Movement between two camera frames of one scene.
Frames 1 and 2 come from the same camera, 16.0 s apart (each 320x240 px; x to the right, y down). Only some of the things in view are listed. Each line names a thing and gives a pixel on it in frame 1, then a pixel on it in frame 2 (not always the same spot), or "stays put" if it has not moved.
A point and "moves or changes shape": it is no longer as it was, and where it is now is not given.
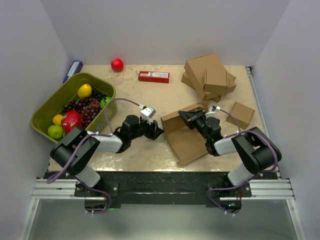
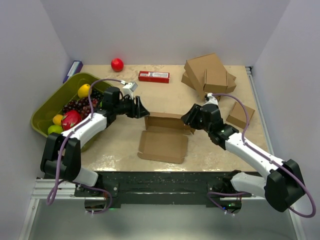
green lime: x=55 y=132 stays put
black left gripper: x=153 y=131 -> x=142 y=111
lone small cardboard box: x=242 y=113 stays put
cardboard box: x=186 y=143 moves or changes shape
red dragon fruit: x=71 y=120 stays put
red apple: x=117 y=64 stays put
